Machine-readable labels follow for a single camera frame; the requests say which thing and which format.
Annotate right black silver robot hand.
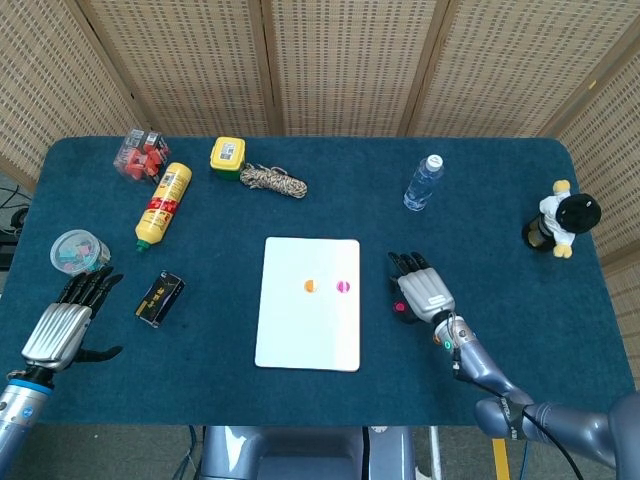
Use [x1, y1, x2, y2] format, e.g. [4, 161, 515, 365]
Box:
[387, 249, 456, 327]

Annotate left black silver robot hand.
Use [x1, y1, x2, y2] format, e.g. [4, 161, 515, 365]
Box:
[20, 266, 125, 372]

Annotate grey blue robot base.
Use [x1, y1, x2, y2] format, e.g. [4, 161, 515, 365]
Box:
[198, 424, 417, 480]

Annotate white magnetic board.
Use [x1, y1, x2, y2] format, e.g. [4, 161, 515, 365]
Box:
[254, 236, 362, 373]

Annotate clear round clip tub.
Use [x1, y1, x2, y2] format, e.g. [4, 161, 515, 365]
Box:
[49, 228, 112, 278]

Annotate clear plastic water bottle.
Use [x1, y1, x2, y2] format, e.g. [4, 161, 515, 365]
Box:
[402, 153, 446, 213]

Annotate black carton gold print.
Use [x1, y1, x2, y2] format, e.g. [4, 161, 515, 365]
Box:
[133, 270, 187, 330]

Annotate white table leg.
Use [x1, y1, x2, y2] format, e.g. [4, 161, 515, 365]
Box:
[429, 426, 444, 480]

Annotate yellow bottle green cap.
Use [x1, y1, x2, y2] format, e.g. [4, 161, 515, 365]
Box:
[134, 161, 194, 256]

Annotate blue table cloth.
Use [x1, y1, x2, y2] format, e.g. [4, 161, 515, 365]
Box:
[0, 135, 639, 427]

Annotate plush doll black hat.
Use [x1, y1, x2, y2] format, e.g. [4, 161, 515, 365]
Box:
[537, 178, 603, 260]

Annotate clear box red parts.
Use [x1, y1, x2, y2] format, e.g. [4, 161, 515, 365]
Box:
[113, 127, 172, 186]

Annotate green tub yellow lid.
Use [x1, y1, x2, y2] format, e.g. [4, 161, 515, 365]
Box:
[208, 136, 248, 183]

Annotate woven bamboo folding screen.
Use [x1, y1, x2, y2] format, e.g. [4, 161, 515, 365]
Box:
[0, 0, 640, 391]

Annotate black cable bundle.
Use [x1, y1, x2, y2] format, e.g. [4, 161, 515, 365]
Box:
[0, 185, 32, 236]

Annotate braided rope bundle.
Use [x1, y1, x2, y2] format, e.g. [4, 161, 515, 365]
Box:
[238, 162, 309, 200]

